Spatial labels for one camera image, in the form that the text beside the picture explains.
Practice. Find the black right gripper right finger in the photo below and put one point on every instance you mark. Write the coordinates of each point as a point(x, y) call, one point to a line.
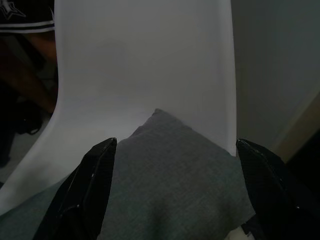
point(275, 200)

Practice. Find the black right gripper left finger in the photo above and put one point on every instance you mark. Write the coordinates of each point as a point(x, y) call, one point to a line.
point(82, 195)

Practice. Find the white plastic chair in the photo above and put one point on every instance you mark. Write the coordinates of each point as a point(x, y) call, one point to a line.
point(145, 62)

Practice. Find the grey fabric cushion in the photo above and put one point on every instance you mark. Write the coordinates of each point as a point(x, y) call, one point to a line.
point(175, 187)

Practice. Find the black cloth with white stripes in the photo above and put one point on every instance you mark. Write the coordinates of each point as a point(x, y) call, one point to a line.
point(37, 10)

